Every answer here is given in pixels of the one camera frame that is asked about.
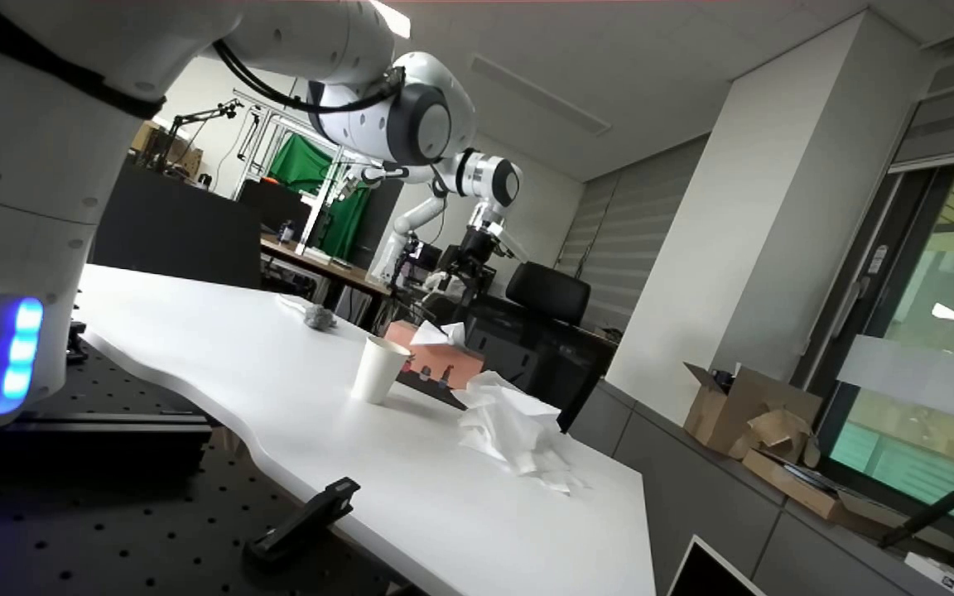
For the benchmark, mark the flat cardboard piece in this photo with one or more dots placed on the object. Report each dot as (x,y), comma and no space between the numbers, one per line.
(795,492)

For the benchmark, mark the white flat device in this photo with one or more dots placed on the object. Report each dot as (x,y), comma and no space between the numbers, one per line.
(940,574)

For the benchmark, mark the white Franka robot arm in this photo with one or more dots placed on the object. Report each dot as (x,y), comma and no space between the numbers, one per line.
(35,168)

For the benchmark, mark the black perforated breadboard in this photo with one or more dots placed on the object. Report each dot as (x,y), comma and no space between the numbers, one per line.
(115,530)

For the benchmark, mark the white paper cup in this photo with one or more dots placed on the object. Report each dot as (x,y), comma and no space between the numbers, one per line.
(378,370)

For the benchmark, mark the white tissue piece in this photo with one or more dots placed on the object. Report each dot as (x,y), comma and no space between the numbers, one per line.
(521,419)
(438,331)

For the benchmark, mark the open cardboard box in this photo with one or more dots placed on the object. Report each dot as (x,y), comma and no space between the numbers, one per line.
(737,414)

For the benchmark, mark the crumpled white tissue pile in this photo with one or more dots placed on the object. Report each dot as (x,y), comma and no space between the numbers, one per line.
(553,477)

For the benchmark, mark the black clamp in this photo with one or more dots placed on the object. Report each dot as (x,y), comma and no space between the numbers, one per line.
(317,515)

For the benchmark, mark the black desk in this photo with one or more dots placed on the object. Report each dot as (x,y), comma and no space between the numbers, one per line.
(531,353)

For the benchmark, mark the small gray object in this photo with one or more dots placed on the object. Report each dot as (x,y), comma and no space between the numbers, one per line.
(318,318)

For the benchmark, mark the wooden desk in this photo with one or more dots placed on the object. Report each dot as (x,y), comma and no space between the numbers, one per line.
(321,262)

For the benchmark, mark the white metal frame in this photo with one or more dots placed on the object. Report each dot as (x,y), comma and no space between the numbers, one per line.
(261,120)

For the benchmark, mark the black cabinet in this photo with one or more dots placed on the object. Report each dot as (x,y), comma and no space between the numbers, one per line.
(165,227)

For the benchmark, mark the green cloth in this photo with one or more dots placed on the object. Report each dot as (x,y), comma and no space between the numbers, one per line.
(299,164)

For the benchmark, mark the gray low cabinet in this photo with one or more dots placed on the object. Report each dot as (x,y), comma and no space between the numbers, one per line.
(696,485)

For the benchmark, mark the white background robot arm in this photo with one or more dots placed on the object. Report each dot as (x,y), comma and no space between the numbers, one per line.
(412,227)

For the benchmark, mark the salmon tissue box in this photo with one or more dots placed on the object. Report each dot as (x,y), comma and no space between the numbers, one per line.
(444,365)

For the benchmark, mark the brown boxes on cabinet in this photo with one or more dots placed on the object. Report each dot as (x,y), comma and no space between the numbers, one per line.
(172,155)

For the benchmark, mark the black office chair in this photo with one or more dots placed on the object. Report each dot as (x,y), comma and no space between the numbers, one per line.
(547,291)

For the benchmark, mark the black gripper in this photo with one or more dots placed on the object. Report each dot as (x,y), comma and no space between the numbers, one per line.
(472,253)

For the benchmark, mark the black tripod leg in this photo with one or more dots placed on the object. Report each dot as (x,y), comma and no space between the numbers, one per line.
(940,504)

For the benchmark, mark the black screen with white frame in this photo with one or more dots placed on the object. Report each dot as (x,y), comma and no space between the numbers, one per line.
(704,578)

